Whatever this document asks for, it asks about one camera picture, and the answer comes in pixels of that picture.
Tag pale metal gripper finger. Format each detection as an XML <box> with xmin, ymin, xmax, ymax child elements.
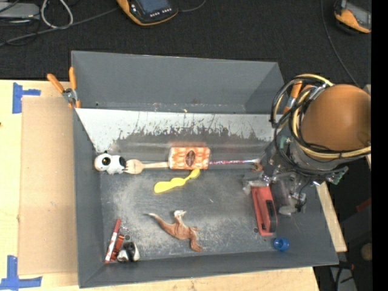
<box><xmin>241</xmin><ymin>182</ymin><xmax>262</xmax><ymax>195</ymax></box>
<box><xmin>243</xmin><ymin>174</ymin><xmax>270</xmax><ymax>184</ymax></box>

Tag red stapler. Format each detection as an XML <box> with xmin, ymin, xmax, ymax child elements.
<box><xmin>250</xmin><ymin>186</ymin><xmax>278</xmax><ymax>237</ymax></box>

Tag pink glitter stick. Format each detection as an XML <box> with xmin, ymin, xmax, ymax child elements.
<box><xmin>208</xmin><ymin>158</ymin><xmax>263</xmax><ymax>172</ymax></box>

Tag blue plastic cap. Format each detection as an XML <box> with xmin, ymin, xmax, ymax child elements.
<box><xmin>273</xmin><ymin>237</ymin><xmax>290</xmax><ymax>252</ymax></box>

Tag brown toy dinosaur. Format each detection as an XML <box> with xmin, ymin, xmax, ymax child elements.
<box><xmin>144</xmin><ymin>209</ymin><xmax>203</xmax><ymax>253</ymax></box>

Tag pale wooden fork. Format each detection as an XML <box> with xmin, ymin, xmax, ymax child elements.
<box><xmin>125</xmin><ymin>158</ymin><xmax>170</xmax><ymax>175</ymax></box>

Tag grey metal bin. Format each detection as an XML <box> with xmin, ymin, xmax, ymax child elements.
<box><xmin>70</xmin><ymin>50</ymin><xmax>340</xmax><ymax>289</ymax></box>

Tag small black and white toy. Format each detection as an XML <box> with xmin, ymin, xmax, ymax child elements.
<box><xmin>116</xmin><ymin>241</ymin><xmax>141</xmax><ymax>263</ymax></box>

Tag white and black toy cow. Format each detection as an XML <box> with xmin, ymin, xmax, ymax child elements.
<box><xmin>93</xmin><ymin>150</ymin><xmax>127</xmax><ymax>176</ymax></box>

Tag red and white pen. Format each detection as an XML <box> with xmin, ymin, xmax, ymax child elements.
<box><xmin>104</xmin><ymin>218</ymin><xmax>122</xmax><ymax>264</ymax></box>

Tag brown cardboard board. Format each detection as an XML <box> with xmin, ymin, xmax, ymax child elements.
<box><xmin>17</xmin><ymin>96</ymin><xmax>79</xmax><ymax>276</ymax></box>

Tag black cylinder on white bracket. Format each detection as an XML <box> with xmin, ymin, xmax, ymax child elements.
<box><xmin>289</xmin><ymin>189</ymin><xmax>307</xmax><ymax>213</ymax></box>

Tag small red keychain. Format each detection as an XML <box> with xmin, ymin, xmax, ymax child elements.
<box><xmin>111</xmin><ymin>227</ymin><xmax>133</xmax><ymax>262</ymax></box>

